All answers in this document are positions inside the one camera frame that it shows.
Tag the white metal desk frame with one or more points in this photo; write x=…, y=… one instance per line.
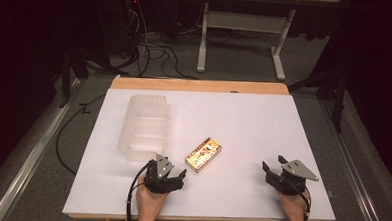
x=244, y=22

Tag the translucent plastic storage bin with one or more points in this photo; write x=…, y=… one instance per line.
x=144, y=128

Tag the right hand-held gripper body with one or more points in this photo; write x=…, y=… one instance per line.
x=291, y=181

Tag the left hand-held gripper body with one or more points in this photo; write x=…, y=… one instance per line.
x=159, y=185

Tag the wooden table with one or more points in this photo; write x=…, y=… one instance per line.
x=198, y=85

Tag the black stand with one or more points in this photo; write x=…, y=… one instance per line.
x=73, y=71
x=331, y=89

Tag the yellow red printed snack box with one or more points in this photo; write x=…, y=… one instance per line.
x=203, y=155

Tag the dark computer tower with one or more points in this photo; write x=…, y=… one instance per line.
x=132, y=24

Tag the person's right hand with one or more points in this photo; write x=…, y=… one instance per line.
x=291, y=208

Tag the white table mat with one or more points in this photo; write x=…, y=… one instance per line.
x=243, y=126

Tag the metal floor rail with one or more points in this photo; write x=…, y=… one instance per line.
x=32, y=156
x=351, y=167

